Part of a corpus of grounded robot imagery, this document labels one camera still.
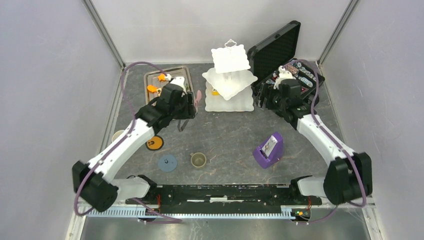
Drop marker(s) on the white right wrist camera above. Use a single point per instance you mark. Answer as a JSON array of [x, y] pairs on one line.
[[283, 74]]

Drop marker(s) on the silver metal tray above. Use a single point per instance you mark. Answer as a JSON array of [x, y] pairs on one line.
[[151, 79]]

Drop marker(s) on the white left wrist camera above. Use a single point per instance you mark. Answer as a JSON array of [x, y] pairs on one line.
[[179, 81]]

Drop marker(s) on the blue round coaster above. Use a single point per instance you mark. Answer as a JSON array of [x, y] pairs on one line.
[[167, 163]]

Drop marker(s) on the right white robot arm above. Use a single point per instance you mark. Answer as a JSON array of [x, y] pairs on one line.
[[348, 178]]

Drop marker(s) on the orange fish cookie lower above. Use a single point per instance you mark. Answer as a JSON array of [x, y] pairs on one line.
[[153, 89]]

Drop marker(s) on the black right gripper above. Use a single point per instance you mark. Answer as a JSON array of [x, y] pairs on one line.
[[269, 105]]

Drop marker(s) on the purple card shuffler box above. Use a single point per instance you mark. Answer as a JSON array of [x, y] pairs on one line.
[[269, 151]]

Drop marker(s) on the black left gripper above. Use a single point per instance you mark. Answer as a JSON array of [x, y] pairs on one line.
[[189, 112]]

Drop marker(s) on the yellow smiley coaster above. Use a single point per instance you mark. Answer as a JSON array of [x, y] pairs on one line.
[[155, 143]]

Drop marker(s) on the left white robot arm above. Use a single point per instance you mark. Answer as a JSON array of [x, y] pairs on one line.
[[95, 181]]

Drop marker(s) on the black poker chip case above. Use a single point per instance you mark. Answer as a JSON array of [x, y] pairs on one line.
[[279, 49]]

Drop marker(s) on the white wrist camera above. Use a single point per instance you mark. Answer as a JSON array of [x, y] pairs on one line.
[[283, 74], [179, 81]]

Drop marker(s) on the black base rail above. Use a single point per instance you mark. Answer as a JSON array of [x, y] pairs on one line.
[[225, 198]]

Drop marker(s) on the orange fish cookie upper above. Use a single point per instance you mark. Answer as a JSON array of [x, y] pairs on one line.
[[162, 77]]

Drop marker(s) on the cream yellow-handled mug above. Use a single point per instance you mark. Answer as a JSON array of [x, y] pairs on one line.
[[116, 135]]

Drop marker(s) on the orange fish cookie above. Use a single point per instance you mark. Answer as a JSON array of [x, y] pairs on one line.
[[153, 89], [162, 77]]

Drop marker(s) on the olive green cup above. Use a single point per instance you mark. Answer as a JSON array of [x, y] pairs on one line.
[[198, 159]]

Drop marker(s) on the white three-tier cake stand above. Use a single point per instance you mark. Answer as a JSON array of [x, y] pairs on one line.
[[232, 78]]

